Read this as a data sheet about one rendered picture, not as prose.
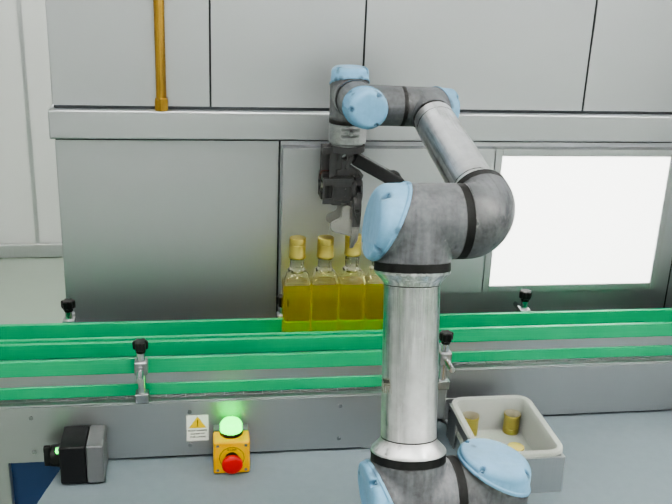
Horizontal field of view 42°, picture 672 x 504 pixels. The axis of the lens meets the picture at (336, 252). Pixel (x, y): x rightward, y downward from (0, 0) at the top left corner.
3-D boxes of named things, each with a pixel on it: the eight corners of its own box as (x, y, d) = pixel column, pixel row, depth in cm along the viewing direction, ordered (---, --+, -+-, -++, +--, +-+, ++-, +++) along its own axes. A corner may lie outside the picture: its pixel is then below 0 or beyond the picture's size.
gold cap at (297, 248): (299, 261, 181) (300, 241, 180) (285, 258, 183) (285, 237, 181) (309, 256, 184) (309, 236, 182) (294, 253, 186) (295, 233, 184)
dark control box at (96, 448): (108, 461, 175) (106, 424, 173) (104, 484, 168) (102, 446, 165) (65, 463, 174) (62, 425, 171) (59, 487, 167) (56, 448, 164)
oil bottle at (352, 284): (357, 352, 196) (362, 262, 189) (362, 364, 191) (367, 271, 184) (332, 353, 195) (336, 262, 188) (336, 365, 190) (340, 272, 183)
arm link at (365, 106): (410, 90, 160) (393, 80, 170) (349, 87, 157) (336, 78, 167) (405, 133, 162) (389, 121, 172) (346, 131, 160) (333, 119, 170)
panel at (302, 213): (649, 284, 215) (672, 147, 203) (655, 289, 212) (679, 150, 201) (278, 291, 201) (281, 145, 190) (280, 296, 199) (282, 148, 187)
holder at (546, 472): (513, 418, 197) (517, 387, 195) (560, 491, 172) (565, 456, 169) (439, 421, 195) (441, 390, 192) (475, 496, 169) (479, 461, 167)
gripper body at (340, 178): (317, 197, 184) (319, 139, 180) (358, 196, 185) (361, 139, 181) (322, 207, 176) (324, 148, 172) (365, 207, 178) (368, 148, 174)
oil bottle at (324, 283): (332, 353, 195) (335, 262, 188) (336, 365, 190) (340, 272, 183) (306, 354, 194) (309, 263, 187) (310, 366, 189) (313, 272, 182)
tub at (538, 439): (522, 429, 192) (527, 393, 189) (562, 490, 171) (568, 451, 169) (445, 432, 190) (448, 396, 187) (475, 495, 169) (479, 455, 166)
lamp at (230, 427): (242, 426, 176) (242, 412, 175) (243, 438, 172) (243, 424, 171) (219, 427, 175) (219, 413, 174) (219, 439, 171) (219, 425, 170)
